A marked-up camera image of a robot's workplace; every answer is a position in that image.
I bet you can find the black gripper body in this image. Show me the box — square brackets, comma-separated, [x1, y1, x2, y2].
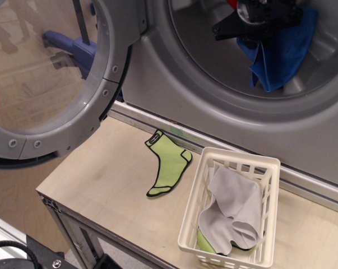
[212, 1, 304, 41]

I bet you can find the light blue cloth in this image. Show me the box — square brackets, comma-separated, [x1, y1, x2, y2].
[237, 7, 318, 92]

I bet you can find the white plastic laundry basket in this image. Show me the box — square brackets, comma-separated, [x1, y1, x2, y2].
[178, 147, 280, 268]

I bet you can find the red felt cloth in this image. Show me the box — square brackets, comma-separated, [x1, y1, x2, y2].
[226, 0, 238, 10]

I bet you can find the grey washing machine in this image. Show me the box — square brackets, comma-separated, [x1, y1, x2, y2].
[94, 1, 338, 211]

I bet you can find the grey round machine door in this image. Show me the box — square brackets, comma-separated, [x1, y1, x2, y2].
[0, 1, 145, 170]

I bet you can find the green felt sock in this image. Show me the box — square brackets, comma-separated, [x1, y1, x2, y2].
[145, 129, 193, 198]

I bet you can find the white grey cloth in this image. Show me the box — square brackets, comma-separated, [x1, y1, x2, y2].
[198, 164, 262, 255]

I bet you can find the green felt piece in basket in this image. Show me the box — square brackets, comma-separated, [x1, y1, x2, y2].
[197, 229, 251, 256]

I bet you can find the blue clamp handle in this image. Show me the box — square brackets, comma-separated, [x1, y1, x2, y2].
[42, 31, 97, 79]

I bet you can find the aluminium table frame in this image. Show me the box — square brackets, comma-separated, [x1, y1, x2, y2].
[0, 192, 192, 269]

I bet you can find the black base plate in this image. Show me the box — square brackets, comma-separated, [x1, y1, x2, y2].
[0, 236, 74, 268]

